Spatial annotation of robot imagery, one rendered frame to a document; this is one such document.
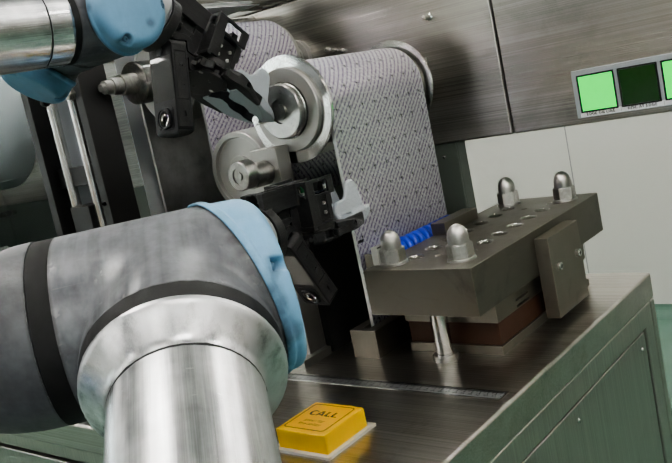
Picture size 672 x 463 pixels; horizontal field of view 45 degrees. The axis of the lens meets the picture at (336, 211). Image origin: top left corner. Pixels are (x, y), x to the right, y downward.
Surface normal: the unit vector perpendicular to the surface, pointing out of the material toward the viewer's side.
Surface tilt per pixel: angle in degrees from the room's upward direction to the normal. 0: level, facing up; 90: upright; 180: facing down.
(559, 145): 90
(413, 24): 90
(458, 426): 0
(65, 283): 48
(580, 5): 90
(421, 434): 0
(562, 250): 90
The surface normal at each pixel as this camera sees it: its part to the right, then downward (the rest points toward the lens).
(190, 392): 0.09, -0.87
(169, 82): -0.66, 0.06
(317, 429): -0.20, -0.97
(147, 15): 0.69, -0.04
